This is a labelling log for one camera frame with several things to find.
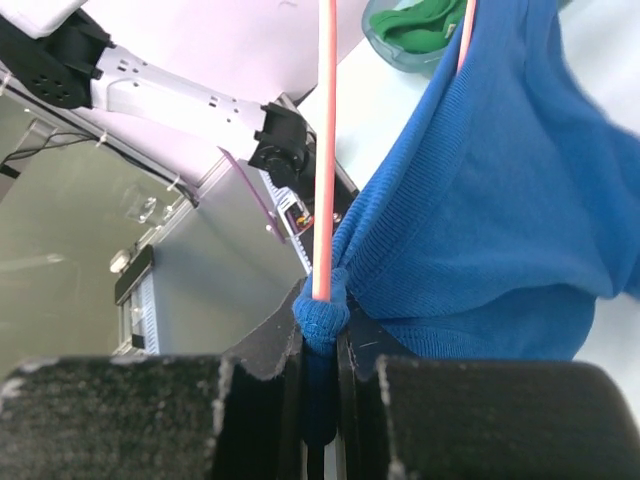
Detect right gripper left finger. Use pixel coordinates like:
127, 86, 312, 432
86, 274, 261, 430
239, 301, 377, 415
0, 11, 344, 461
1, 287, 306, 479

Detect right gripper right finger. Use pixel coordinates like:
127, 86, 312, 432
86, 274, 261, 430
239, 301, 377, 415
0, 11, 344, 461
337, 302, 639, 479

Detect blue tank top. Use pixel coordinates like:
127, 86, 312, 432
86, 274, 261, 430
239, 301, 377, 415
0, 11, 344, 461
293, 1, 639, 446

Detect pink wire hanger with blue top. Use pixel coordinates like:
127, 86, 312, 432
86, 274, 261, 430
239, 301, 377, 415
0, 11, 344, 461
309, 0, 479, 480

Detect green tank top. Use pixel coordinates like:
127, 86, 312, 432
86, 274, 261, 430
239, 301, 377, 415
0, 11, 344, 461
369, 0, 467, 54

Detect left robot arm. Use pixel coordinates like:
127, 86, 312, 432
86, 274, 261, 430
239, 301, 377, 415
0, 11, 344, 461
1, 1, 315, 199

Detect teal plastic bin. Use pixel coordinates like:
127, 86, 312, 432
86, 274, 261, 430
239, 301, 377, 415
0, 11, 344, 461
360, 0, 451, 79

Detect white cable duct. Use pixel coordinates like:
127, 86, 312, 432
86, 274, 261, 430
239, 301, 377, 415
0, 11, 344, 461
260, 172, 313, 274

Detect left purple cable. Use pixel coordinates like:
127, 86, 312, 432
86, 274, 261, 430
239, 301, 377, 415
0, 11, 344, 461
217, 145, 286, 245

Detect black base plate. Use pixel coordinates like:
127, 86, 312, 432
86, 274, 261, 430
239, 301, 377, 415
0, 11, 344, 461
296, 131, 359, 223

